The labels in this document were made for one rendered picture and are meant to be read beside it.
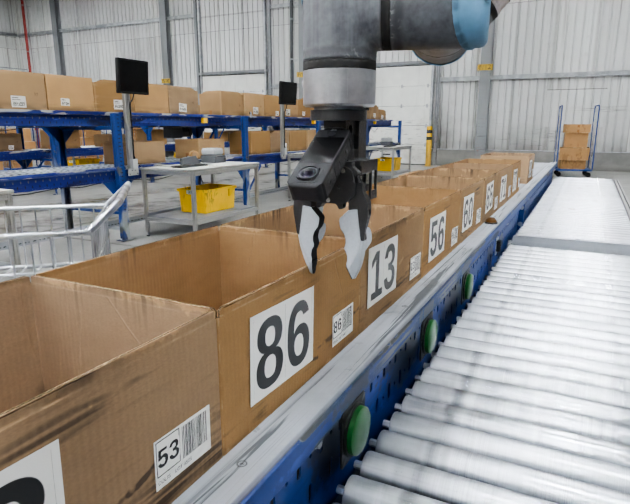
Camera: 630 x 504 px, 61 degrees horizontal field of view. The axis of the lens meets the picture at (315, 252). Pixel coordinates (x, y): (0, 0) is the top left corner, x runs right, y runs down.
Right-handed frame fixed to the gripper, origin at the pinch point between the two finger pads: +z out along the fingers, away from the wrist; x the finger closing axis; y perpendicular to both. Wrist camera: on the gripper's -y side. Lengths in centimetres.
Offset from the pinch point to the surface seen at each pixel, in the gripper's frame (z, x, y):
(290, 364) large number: 12.3, 3.3, -5.0
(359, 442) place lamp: 24.9, -4.3, 0.9
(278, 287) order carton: 1.1, 3.5, -7.5
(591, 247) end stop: 29, -33, 173
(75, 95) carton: -49, 456, 345
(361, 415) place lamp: 21.3, -4.1, 1.9
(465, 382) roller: 30.7, -11.7, 37.6
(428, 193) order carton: 2, 13, 98
